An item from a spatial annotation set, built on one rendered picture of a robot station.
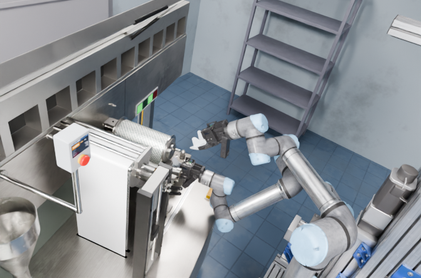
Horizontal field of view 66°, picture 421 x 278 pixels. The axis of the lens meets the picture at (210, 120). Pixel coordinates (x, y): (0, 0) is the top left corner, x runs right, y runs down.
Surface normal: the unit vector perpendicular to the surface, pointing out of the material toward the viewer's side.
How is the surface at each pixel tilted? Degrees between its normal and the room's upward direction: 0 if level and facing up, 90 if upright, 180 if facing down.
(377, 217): 90
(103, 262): 0
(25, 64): 52
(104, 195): 90
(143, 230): 90
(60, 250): 0
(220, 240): 0
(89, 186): 90
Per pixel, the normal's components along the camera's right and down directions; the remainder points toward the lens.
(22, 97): 0.92, 0.33
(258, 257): 0.17, -0.80
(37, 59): 0.83, -0.24
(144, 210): -0.34, 0.50
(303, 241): -0.86, 0.02
